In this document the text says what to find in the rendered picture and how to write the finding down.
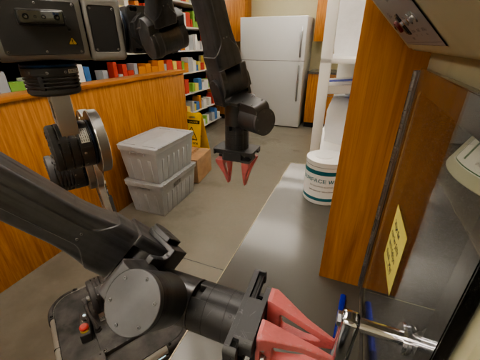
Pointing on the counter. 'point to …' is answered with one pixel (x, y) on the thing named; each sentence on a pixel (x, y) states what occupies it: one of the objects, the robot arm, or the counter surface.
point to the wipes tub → (320, 176)
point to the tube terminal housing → (465, 76)
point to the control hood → (451, 26)
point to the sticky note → (394, 248)
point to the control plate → (423, 29)
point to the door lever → (348, 328)
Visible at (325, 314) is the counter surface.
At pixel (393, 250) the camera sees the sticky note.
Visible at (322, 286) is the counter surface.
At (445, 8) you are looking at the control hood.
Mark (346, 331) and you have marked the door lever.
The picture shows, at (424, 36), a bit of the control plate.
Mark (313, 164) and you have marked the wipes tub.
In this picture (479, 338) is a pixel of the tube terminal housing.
